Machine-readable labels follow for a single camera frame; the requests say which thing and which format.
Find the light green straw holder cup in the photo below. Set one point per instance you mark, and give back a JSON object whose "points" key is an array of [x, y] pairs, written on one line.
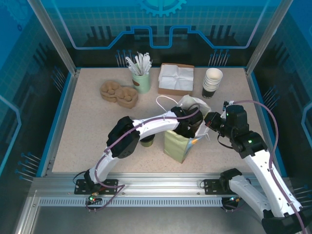
{"points": [[141, 85]]}

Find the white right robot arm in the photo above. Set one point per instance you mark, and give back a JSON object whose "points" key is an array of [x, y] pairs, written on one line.
{"points": [[260, 170]]}

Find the green printed paper bag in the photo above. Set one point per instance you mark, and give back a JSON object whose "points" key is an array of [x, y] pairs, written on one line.
{"points": [[175, 146]]}

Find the aluminium right corner post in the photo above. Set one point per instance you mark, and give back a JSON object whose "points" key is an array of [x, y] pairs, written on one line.
{"points": [[267, 36]]}

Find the white and black cup stack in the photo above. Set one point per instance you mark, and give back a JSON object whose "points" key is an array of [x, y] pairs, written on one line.
{"points": [[210, 85]]}

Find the aluminium left corner post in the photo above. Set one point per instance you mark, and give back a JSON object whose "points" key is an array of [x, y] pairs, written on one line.
{"points": [[55, 36]]}

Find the brown pulp carrier stack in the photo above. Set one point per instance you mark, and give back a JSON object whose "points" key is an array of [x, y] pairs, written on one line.
{"points": [[117, 97]]}

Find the green paper coffee cup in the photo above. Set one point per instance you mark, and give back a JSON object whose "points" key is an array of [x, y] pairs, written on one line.
{"points": [[147, 144]]}

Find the white paper napkins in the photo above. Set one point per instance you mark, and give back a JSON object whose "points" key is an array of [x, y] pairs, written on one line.
{"points": [[175, 76]]}

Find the aluminium frame rail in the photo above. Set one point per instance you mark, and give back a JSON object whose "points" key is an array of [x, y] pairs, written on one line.
{"points": [[158, 185]]}

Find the small LED connector board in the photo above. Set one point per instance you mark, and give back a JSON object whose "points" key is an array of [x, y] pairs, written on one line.
{"points": [[234, 200], [93, 198]]}

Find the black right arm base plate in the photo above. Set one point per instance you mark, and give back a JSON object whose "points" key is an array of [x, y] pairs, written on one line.
{"points": [[209, 186]]}

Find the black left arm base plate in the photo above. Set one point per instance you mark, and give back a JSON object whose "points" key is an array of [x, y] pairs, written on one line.
{"points": [[80, 186]]}

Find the brown cardboard napkin box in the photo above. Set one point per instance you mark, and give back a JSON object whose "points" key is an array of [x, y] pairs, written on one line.
{"points": [[174, 92]]}

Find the black plastic cup lid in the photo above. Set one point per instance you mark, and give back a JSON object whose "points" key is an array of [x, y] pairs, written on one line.
{"points": [[146, 140]]}

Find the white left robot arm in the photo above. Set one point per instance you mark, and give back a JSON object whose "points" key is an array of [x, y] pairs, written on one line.
{"points": [[156, 124]]}

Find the aluminium corner post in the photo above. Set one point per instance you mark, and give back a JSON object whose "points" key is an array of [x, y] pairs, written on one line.
{"points": [[267, 36], [55, 36]]}

